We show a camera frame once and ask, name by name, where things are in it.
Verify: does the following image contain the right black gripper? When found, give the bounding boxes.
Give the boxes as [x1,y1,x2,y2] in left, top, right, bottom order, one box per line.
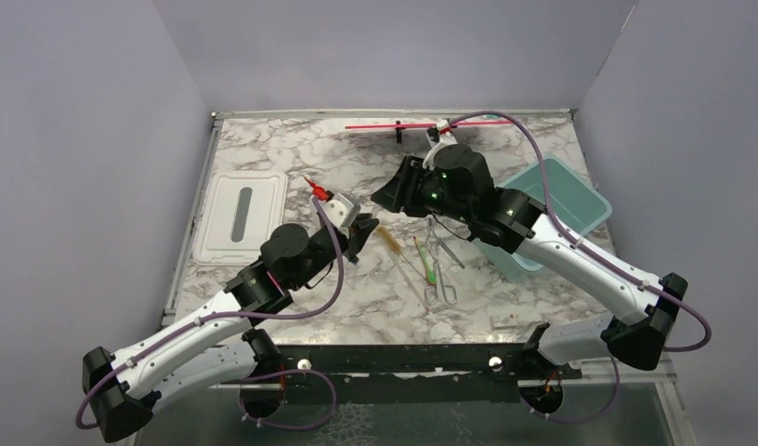
[372,154,474,227]

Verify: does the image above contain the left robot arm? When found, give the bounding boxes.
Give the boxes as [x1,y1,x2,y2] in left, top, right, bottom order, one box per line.
[75,209,380,443]

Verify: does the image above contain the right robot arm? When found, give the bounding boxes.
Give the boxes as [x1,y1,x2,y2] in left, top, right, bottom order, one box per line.
[371,144,687,378]

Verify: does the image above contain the brown bottle brush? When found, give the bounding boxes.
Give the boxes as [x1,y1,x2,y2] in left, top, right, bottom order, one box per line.
[375,226,402,256]

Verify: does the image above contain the glass stirring rod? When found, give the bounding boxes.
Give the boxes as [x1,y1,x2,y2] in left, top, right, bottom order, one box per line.
[385,246,428,310]

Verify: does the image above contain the red-capped wash bottle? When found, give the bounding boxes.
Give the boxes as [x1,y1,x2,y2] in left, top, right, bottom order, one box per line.
[305,177,331,202]

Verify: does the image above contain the metal scissors forceps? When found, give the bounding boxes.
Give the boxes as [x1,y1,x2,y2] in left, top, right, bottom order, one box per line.
[424,216,464,306]

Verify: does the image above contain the red rod on stand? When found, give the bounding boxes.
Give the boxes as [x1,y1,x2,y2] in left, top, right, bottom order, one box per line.
[344,120,513,130]

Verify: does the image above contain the white plastic lid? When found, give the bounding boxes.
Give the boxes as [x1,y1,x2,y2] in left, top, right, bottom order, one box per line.
[192,171,288,266]

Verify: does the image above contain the small white label box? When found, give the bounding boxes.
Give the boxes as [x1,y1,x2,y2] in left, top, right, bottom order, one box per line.
[490,313,517,330]

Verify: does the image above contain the teal plastic bin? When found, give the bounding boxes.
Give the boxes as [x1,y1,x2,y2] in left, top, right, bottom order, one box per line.
[473,155,612,282]

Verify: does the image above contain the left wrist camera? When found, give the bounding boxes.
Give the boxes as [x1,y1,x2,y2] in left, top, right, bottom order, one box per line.
[322,192,361,235]

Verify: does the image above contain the black wire stand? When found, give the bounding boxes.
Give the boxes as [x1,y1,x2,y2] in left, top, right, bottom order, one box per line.
[395,128,427,144]

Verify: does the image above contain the green handled tool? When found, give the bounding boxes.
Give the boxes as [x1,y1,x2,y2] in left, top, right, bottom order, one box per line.
[413,237,437,285]

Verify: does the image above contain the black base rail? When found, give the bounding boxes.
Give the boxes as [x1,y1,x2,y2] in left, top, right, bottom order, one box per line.
[254,343,552,404]

